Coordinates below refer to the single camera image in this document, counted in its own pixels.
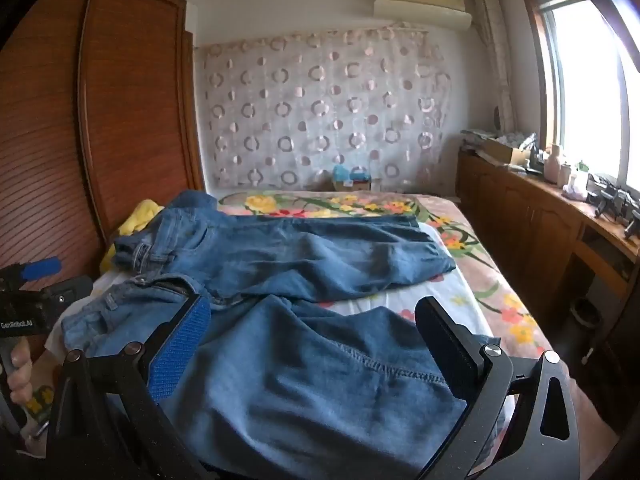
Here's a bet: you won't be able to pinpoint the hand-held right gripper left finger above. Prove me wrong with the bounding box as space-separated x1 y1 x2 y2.
47 292 221 480

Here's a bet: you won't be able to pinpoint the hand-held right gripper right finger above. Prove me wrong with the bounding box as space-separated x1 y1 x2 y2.
414 296 583 480

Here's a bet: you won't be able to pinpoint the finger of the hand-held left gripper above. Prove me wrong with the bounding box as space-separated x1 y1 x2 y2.
0 256 64 292

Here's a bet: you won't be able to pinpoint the light blue jeans pants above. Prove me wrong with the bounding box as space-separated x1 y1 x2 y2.
60 275 506 468

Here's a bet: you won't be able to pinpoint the faded blue jeans pants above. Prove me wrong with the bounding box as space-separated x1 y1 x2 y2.
111 205 457 307

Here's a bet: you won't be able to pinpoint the dark blue jeans pants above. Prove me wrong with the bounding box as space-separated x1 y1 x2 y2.
162 190 221 217

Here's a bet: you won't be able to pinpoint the person's left hand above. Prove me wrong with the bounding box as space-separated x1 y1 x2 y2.
6 339 35 407

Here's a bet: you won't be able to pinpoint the strawberry printed bed sheet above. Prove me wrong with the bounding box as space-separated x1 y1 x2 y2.
42 220 476 361

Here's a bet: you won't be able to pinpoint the floral blanket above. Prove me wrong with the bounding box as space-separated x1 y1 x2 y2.
217 189 556 361

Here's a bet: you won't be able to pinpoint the flower printed paper bag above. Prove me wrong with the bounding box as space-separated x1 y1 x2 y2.
25 385 57 423

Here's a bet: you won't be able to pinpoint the dark trash bin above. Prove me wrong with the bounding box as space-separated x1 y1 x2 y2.
570 297 603 326

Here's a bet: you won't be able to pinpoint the wooden cabinet row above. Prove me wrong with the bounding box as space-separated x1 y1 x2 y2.
456 150 640 386

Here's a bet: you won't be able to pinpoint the wooden slatted wardrobe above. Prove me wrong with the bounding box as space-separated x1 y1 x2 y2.
0 0 207 311

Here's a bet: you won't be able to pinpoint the small cardboard box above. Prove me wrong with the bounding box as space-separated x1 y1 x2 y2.
330 170 373 192

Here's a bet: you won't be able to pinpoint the open cardboard box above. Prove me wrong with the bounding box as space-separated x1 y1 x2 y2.
475 137 533 165

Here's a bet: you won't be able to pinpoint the stack of papers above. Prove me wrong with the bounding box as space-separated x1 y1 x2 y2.
460 129 497 153

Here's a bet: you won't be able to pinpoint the window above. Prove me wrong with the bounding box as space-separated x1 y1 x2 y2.
517 0 640 211

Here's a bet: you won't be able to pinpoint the patterned window curtain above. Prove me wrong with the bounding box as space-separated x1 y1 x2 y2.
472 0 518 133

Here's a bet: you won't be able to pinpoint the cream air conditioner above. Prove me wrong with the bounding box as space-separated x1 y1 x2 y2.
372 0 473 30

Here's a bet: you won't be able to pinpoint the circle patterned wall curtain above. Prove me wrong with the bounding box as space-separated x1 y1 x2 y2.
200 22 453 193

